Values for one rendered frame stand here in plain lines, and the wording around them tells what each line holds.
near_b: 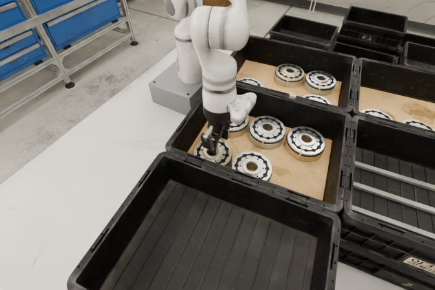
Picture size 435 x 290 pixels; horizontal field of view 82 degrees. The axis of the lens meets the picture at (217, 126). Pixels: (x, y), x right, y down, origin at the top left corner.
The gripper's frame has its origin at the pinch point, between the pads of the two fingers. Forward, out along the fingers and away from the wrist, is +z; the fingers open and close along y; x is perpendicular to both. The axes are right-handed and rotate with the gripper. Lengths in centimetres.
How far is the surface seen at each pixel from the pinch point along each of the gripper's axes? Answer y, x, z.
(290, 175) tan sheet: -2.6, 19.8, 4.6
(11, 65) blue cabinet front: -25, -181, 48
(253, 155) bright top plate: -1.5, 9.4, 1.7
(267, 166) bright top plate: 0.0, 13.8, 1.6
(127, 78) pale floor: -87, -144, 86
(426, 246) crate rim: 6.6, 45.3, -4.9
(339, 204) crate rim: 6.3, 30.3, -5.3
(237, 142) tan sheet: -5.7, 2.7, 4.5
